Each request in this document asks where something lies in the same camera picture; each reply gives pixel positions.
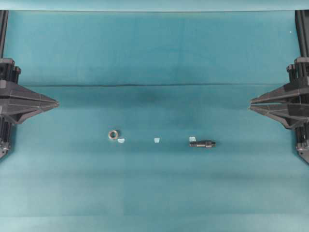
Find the black frame rail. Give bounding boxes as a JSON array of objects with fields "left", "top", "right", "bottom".
[
  {"left": 0, "top": 10, "right": 9, "bottom": 58},
  {"left": 295, "top": 10, "right": 309, "bottom": 57}
]

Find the left pale tape marker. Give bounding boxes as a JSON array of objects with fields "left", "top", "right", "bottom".
[{"left": 117, "top": 138, "right": 125, "bottom": 144}]

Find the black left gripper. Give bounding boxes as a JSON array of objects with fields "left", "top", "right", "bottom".
[{"left": 0, "top": 57, "right": 60, "bottom": 158}]

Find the black right frame rail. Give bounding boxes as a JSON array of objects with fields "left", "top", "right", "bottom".
[{"left": 295, "top": 10, "right": 309, "bottom": 57}]

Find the dark metal shaft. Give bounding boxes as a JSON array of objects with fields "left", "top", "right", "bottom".
[{"left": 189, "top": 140, "right": 216, "bottom": 148}]

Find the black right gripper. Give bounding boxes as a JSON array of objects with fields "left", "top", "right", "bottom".
[{"left": 250, "top": 57, "right": 309, "bottom": 130}]

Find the teal table cloth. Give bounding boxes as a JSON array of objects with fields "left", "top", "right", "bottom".
[{"left": 0, "top": 11, "right": 309, "bottom": 232}]

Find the right pale tape marker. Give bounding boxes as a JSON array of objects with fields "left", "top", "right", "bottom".
[{"left": 189, "top": 136, "right": 196, "bottom": 142}]

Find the black left frame rail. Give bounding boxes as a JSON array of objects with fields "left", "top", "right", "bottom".
[{"left": 0, "top": 10, "right": 9, "bottom": 58}]

